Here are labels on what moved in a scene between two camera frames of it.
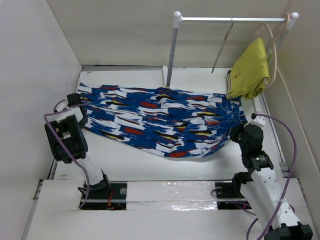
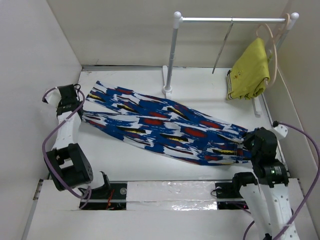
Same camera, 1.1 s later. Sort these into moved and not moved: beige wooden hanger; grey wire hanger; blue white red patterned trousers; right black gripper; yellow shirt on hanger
Moved: blue white red patterned trousers; right black gripper
Not moved: grey wire hanger; beige wooden hanger; yellow shirt on hanger
